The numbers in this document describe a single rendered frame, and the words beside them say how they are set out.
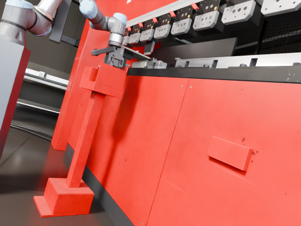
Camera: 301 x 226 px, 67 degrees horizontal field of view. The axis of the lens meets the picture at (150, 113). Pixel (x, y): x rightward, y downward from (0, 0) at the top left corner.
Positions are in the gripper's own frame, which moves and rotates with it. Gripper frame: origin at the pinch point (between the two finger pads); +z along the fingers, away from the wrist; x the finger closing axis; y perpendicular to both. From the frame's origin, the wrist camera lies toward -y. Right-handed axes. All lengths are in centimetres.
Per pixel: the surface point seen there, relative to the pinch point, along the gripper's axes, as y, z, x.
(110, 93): 2.9, 6.1, -4.8
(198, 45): 96, -50, 29
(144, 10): 44, -62, 45
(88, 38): 30, -41, 115
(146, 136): 18.4, 24.0, -22.8
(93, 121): -0.1, 23.5, 2.3
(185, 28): 35, -38, -16
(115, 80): 4.0, -0.6, -4.8
